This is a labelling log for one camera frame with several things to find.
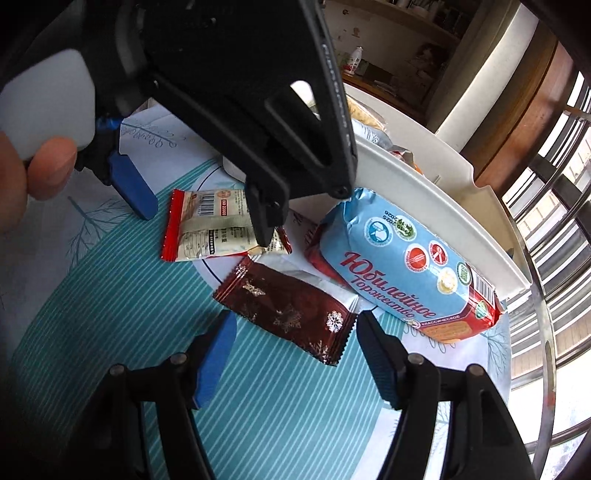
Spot puffed corn snack packet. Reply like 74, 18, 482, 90
346, 99, 386, 132

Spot wooden bookshelf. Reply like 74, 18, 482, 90
323, 0, 476, 47

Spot white bottle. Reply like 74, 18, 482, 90
342, 45, 365, 77

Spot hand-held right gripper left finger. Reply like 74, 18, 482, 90
78, 310, 238, 480

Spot white column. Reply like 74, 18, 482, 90
434, 0, 527, 151

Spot metal window bars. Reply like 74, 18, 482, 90
501, 69, 591, 462

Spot white packet with red ends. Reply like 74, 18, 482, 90
160, 187, 293, 263

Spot blue biscuit pack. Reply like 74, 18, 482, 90
305, 187, 504, 343

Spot brown snowflake snack packet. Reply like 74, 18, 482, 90
212, 255, 360, 367

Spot white plastic bin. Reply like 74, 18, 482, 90
222, 80, 532, 298

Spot wooden window frame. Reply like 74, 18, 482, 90
462, 28, 578, 199

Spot small doll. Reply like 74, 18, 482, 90
413, 41, 451, 77

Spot person's left hand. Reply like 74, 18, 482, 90
0, 131, 78, 236

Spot wooden desk with drawers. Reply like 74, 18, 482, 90
342, 69, 444, 134

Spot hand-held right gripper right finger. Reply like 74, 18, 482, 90
355, 311, 536, 480

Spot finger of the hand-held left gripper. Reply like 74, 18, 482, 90
76, 115, 158, 221
152, 74, 346, 248

